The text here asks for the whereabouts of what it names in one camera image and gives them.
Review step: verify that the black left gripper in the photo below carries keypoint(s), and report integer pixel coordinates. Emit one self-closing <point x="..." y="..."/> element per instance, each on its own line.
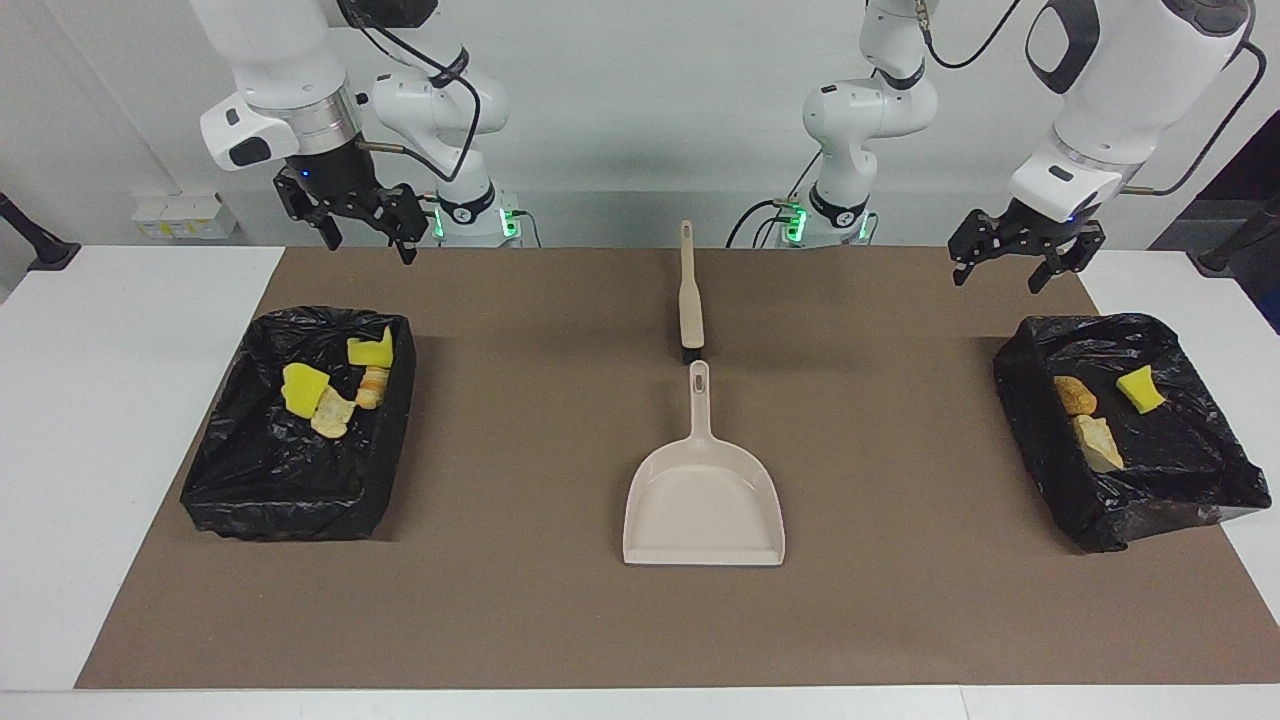
<point x="1045" y="235"/>

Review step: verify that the large yellow sponge piece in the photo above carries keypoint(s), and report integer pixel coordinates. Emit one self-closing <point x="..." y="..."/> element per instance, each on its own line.
<point x="303" y="390"/>

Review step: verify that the brown table mat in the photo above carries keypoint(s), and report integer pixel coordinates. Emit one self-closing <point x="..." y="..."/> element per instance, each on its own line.
<point x="600" y="620"/>

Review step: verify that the small yellow sponge wedge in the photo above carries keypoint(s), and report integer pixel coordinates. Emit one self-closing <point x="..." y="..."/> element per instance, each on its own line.
<point x="1140" y="390"/>

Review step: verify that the pale crumbly bread chunk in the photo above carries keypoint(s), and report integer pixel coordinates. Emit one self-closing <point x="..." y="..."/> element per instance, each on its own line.
<point x="332" y="415"/>

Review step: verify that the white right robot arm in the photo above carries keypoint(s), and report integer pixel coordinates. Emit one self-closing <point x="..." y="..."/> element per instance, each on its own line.
<point x="290" y="70"/>

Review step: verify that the white box on floor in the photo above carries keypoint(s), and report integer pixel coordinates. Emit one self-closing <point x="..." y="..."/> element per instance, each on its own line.
<point x="185" y="215"/>

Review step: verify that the bin lined with black bag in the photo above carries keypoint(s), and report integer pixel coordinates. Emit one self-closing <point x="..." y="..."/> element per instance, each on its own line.
<point x="1180" y="470"/>
<point x="270" y="480"/>

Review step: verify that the wooden brush with black bristles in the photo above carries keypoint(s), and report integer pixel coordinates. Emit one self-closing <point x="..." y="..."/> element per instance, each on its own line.
<point x="690" y="300"/>

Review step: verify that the beige plastic dustpan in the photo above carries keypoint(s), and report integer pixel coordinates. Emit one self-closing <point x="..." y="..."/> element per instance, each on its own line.
<point x="705" y="510"/>

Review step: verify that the brown bread roll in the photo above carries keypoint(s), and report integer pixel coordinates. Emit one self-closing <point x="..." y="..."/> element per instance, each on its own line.
<point x="1075" y="396"/>

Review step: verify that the black stand pole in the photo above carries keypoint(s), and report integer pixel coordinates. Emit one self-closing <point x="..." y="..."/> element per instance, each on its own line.
<point x="1235" y="240"/>
<point x="40" y="245"/>

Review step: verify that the pale cream bread chunk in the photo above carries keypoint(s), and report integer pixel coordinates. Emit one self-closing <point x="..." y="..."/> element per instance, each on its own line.
<point x="1098" y="445"/>

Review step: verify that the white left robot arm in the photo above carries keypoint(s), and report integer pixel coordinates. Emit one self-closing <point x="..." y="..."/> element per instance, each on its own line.
<point x="1120" y="100"/>

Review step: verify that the notched yellow sponge piece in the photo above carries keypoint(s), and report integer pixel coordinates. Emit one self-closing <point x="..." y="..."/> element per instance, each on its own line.
<point x="370" y="352"/>

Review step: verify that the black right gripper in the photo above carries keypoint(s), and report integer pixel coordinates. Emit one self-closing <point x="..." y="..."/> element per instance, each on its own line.
<point x="340" y="180"/>

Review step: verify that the small cut bread roll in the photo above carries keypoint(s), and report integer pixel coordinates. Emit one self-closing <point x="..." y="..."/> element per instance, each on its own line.
<point x="372" y="388"/>

